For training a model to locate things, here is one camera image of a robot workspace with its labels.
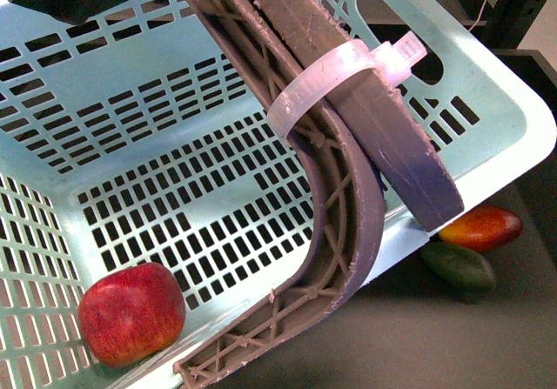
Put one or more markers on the green mango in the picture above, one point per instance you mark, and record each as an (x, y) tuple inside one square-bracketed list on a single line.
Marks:
[(461, 268)]

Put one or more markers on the white zip tie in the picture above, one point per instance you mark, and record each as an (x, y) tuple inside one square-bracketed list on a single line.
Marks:
[(393, 62)]

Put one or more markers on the red orange mango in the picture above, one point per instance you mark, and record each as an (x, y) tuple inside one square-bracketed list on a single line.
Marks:
[(484, 228)]

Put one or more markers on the red yellow apple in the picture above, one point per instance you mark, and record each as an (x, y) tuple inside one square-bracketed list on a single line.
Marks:
[(131, 314)]

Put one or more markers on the black metal shelf post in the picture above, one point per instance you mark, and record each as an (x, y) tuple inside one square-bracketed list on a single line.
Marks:
[(509, 22)]

